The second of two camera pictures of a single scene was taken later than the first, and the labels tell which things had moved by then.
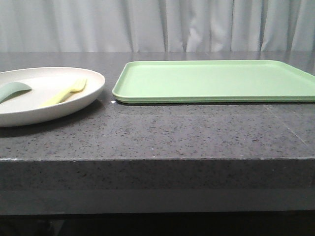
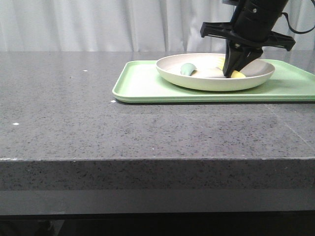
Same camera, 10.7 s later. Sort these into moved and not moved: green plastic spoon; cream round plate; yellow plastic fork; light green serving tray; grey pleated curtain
Moved: cream round plate; green plastic spoon; yellow plastic fork
Not moved: grey pleated curtain; light green serving tray
